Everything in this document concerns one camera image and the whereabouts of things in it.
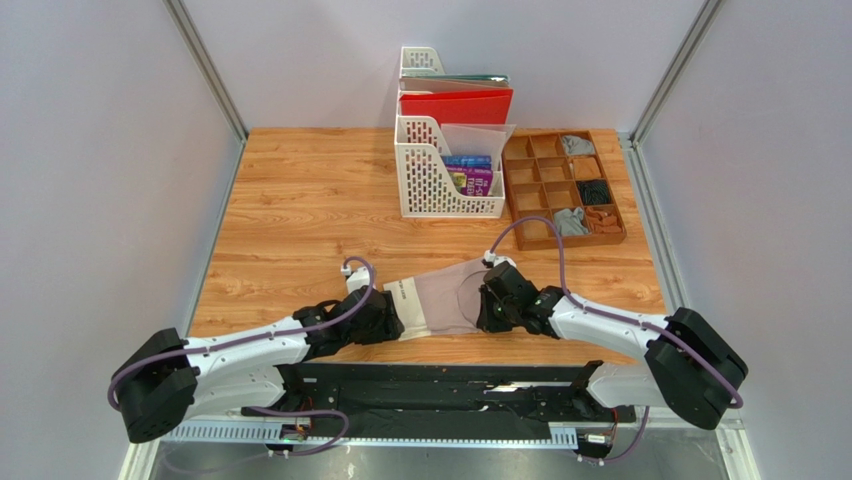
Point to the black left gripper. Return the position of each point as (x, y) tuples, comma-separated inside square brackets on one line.
[(389, 326)]

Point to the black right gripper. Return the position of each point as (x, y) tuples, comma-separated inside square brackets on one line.
[(491, 304)]

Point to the pink underwear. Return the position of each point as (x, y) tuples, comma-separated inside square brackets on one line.
[(441, 302)]

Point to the grey underwear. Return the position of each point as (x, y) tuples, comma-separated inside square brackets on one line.
[(570, 222)]

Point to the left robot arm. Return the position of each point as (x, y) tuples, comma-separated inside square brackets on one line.
[(170, 379)]

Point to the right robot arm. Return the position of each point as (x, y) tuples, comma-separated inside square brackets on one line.
[(680, 361)]

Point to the orange rolled cloth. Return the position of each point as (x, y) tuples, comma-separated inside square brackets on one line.
[(603, 221)]

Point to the purple book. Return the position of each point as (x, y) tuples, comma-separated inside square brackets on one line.
[(470, 181)]

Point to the wooden compartment tray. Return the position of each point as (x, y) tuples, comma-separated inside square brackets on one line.
[(539, 182)]

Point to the black rolled cloth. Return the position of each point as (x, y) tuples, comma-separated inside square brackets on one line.
[(594, 192)]

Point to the white file organizer rack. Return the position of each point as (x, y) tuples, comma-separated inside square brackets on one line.
[(425, 187)]

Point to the blue book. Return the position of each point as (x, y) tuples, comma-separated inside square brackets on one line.
[(468, 161)]

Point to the brown rolled cloth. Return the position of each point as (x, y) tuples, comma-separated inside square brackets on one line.
[(585, 168)]

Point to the translucent plastic folder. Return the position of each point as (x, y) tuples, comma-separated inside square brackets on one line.
[(478, 140)]

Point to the grey rolled cloth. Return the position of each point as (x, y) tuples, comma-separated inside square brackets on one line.
[(574, 145)]

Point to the red folder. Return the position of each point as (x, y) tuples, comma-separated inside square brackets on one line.
[(460, 107)]

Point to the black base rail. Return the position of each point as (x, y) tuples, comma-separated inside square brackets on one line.
[(428, 405)]

